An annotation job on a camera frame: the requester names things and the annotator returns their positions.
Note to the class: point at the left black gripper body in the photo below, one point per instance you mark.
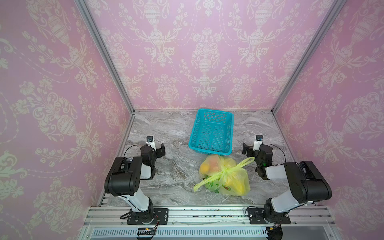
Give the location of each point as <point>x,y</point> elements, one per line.
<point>160,150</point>

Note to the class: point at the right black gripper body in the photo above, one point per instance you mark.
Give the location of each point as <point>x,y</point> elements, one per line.
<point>247,150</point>

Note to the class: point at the yellow-green plastic bag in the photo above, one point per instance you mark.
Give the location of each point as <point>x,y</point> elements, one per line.
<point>224,175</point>

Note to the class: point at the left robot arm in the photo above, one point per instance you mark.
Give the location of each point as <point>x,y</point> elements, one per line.
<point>123,181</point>

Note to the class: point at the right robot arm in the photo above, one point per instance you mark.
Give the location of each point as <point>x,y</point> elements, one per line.
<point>306,183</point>

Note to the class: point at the teal plastic basket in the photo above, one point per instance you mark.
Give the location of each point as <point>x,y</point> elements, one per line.
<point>212,132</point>

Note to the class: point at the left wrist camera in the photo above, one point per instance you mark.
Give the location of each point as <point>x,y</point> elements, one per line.
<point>151,141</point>

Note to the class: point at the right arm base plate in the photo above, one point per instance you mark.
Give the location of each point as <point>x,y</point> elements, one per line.
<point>258,216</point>

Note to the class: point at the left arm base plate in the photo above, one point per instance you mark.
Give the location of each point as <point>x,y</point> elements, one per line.
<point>151,217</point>

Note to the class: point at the aluminium front rail frame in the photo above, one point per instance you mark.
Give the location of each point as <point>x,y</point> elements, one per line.
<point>231,222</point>

